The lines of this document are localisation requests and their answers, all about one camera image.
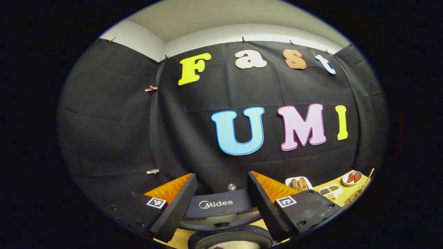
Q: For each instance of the bread slice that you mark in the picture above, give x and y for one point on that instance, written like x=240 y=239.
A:
x=295 y=184
x=303 y=184

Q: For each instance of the white round plate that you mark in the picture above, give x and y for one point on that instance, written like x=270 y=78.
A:
x=345 y=181

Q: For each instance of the black rice cooker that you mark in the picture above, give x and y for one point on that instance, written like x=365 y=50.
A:
x=221 y=209

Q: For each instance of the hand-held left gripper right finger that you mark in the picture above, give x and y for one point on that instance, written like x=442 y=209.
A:
x=268 y=207

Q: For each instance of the red meat piece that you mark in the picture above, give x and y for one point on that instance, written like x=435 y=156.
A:
x=357 y=177
x=350 y=177

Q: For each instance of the wooden spoon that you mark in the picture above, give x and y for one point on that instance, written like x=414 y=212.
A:
x=370 y=175

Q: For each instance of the pink clothes clip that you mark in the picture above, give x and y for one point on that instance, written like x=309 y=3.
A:
x=151 y=89

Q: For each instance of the black backdrop cloth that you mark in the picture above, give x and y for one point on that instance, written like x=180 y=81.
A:
x=114 y=131

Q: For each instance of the silver metal clip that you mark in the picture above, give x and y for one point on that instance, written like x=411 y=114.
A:
x=152 y=171

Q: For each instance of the white divided dish of beans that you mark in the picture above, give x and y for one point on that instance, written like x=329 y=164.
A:
x=330 y=192

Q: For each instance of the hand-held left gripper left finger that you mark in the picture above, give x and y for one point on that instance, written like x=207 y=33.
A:
x=173 y=211

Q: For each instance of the white toaster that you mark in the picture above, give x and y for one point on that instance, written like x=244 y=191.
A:
x=289 y=181

